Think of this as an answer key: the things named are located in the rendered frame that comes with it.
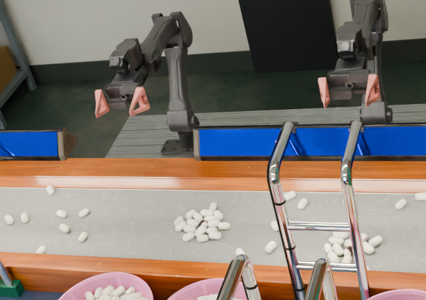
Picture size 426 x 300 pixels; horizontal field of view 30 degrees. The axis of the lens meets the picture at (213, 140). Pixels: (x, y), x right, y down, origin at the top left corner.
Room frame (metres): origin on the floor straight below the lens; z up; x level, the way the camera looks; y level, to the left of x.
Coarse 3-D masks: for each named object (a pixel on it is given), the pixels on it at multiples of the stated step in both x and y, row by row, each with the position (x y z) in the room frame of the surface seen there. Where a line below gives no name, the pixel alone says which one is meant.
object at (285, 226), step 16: (288, 128) 1.43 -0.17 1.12; (352, 128) 1.37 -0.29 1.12; (352, 144) 1.31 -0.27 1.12; (272, 160) 1.33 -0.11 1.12; (352, 160) 1.27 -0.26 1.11; (272, 176) 1.31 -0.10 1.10; (272, 192) 1.31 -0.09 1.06; (352, 192) 1.24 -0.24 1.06; (352, 208) 1.23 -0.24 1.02; (288, 224) 1.30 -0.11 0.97; (304, 224) 1.29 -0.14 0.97; (320, 224) 1.27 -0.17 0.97; (336, 224) 1.26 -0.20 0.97; (352, 224) 1.23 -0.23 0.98; (288, 240) 1.30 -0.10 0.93; (352, 240) 1.24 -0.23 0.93; (288, 256) 1.30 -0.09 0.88; (352, 272) 1.25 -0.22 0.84; (304, 288) 1.30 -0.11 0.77; (368, 288) 1.24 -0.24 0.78
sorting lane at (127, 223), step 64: (0, 192) 2.08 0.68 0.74; (64, 192) 1.98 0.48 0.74; (128, 192) 1.89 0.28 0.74; (192, 192) 1.81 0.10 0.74; (256, 192) 1.73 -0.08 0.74; (320, 192) 1.65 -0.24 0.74; (128, 256) 1.61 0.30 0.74; (192, 256) 1.55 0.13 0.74; (256, 256) 1.48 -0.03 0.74; (320, 256) 1.42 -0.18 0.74; (384, 256) 1.36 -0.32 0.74
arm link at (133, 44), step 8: (128, 40) 1.97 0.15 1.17; (136, 40) 1.97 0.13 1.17; (120, 48) 1.93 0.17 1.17; (128, 48) 1.92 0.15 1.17; (136, 48) 1.93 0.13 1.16; (136, 56) 1.92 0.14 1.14; (144, 56) 1.97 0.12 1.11; (160, 56) 2.00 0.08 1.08; (136, 64) 1.92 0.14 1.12; (144, 64) 1.97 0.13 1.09; (152, 64) 1.96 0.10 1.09; (160, 64) 1.99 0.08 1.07; (152, 72) 1.96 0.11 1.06
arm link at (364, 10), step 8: (352, 0) 1.97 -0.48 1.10; (360, 0) 1.96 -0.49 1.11; (368, 0) 1.95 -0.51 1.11; (376, 0) 1.94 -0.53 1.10; (384, 0) 1.97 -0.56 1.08; (352, 8) 1.98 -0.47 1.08; (360, 8) 1.91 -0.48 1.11; (368, 8) 1.90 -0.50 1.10; (376, 8) 1.93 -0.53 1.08; (384, 8) 1.95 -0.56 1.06; (352, 16) 1.98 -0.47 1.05; (360, 16) 1.87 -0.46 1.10; (368, 16) 1.86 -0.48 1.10; (376, 16) 1.92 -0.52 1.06; (384, 16) 1.94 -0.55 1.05; (360, 24) 1.83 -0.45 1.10; (368, 24) 1.83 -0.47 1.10; (384, 24) 1.94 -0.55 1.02; (368, 32) 1.77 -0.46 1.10; (368, 40) 1.74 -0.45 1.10
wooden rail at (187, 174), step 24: (0, 168) 2.18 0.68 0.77; (24, 168) 2.14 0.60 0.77; (48, 168) 2.10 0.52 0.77; (72, 168) 2.06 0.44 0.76; (96, 168) 2.02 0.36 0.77; (120, 168) 1.99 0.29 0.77; (144, 168) 1.95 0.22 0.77; (168, 168) 1.92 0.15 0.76; (192, 168) 1.89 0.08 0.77; (216, 168) 1.86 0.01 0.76; (240, 168) 1.82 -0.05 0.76; (264, 168) 1.79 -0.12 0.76; (288, 168) 1.76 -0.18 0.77; (312, 168) 1.73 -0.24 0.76; (336, 168) 1.70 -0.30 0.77; (360, 168) 1.68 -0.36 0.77; (384, 168) 1.65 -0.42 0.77; (408, 168) 1.62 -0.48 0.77; (360, 192) 1.61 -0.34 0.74; (384, 192) 1.58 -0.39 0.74; (408, 192) 1.56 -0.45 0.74
